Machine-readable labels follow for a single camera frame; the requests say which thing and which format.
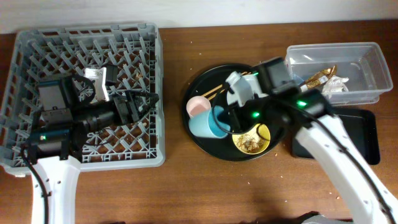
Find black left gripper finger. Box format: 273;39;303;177
133;101;156;121
126;90;159;104

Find food scraps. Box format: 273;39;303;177
236;134;265;154

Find yellow bowl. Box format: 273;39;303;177
232;124;271;155

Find blue cup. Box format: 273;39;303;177
188;106;231;139

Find pink cup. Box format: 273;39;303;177
186;96;211;118

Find gold wrapper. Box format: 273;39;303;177
304;65;338;89

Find white wrapper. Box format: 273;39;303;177
322;76;349;93

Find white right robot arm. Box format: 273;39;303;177
224;58;397;223

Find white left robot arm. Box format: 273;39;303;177
21;74;159;223

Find grey dishwasher rack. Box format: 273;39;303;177
1;23;165;177

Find round black tray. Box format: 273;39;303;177
181;63;287;161

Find black rectangular bin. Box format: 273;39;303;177
291;107;381;166

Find clear plastic bin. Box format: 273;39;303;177
285;42;393;106

